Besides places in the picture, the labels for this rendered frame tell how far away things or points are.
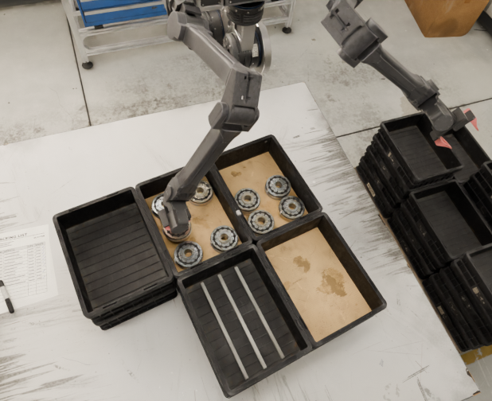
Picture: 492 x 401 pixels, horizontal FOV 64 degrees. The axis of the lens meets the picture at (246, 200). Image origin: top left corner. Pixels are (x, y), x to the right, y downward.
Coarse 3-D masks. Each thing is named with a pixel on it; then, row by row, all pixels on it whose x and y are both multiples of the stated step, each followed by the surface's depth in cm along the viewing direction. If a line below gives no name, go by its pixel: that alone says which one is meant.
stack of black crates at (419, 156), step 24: (408, 120) 223; (384, 144) 220; (408, 144) 223; (432, 144) 222; (360, 168) 250; (384, 168) 224; (408, 168) 203; (432, 168) 216; (456, 168) 205; (384, 192) 231; (408, 192) 209; (384, 216) 237
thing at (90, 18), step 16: (80, 0) 256; (96, 0) 261; (112, 0) 265; (128, 0) 268; (144, 0) 272; (160, 0) 276; (96, 16) 270; (112, 16) 274; (128, 16) 278; (144, 16) 282
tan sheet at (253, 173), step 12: (264, 156) 170; (228, 168) 165; (240, 168) 166; (252, 168) 166; (264, 168) 167; (276, 168) 167; (228, 180) 163; (240, 180) 163; (252, 180) 163; (264, 180) 164; (264, 192) 161; (264, 204) 158; (276, 204) 159; (276, 216) 156
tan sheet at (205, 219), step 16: (192, 208) 155; (208, 208) 155; (160, 224) 150; (192, 224) 151; (208, 224) 152; (224, 224) 152; (192, 240) 148; (208, 240) 149; (224, 240) 149; (208, 256) 146
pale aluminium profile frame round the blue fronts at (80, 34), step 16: (64, 0) 253; (272, 0) 306; (288, 0) 310; (160, 16) 288; (288, 16) 323; (80, 32) 274; (96, 32) 278; (288, 32) 336; (80, 48) 285; (96, 48) 291; (112, 48) 293; (128, 48) 297
